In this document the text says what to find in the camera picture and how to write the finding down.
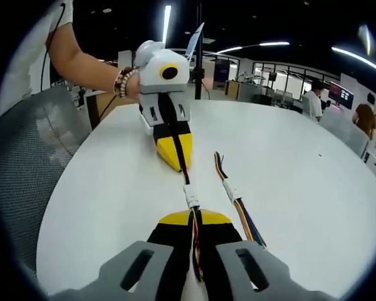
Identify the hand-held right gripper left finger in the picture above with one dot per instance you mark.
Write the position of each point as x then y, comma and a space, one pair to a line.
169, 247

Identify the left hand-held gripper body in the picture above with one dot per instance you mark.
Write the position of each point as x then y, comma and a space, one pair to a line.
153, 70

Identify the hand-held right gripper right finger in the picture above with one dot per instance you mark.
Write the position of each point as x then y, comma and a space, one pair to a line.
222, 251

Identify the person's left hand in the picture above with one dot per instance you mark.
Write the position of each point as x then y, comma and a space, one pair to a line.
134, 87

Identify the ceiling light strip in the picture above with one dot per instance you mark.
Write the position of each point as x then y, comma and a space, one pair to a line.
253, 46
360, 59
166, 22

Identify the wooden cabinet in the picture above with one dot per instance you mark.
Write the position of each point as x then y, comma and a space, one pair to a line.
231, 91

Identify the grey mesh office chair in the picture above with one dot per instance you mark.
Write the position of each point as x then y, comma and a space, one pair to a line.
28, 150

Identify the background display screen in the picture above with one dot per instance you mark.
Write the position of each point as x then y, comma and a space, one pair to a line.
341, 94

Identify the light grey chair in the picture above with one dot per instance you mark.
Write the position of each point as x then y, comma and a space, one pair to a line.
344, 131

